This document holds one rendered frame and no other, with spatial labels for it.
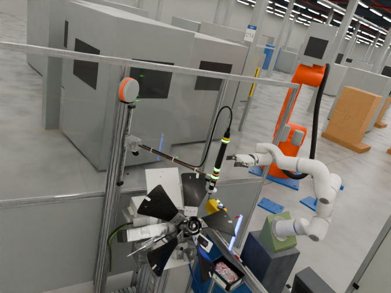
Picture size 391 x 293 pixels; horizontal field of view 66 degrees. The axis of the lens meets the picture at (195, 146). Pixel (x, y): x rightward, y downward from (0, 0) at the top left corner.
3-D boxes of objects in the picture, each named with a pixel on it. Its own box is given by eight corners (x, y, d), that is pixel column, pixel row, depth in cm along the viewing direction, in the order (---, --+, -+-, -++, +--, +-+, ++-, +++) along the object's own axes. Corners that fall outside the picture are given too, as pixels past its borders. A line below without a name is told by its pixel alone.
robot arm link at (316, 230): (306, 226, 227) (334, 223, 208) (297, 245, 216) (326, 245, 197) (297, 214, 225) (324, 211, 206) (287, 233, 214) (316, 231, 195)
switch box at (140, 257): (130, 252, 239) (134, 229, 231) (141, 249, 244) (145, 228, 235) (137, 265, 228) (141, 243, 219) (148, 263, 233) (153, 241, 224)
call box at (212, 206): (204, 209, 254) (207, 199, 250) (213, 208, 259) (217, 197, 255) (214, 221, 242) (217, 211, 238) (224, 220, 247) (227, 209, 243)
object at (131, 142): (122, 146, 207) (124, 135, 204) (128, 144, 213) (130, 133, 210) (134, 152, 204) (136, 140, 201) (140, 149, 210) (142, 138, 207)
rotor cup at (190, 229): (171, 220, 196) (181, 220, 186) (189, 211, 205) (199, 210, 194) (180, 241, 196) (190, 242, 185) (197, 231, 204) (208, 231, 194)
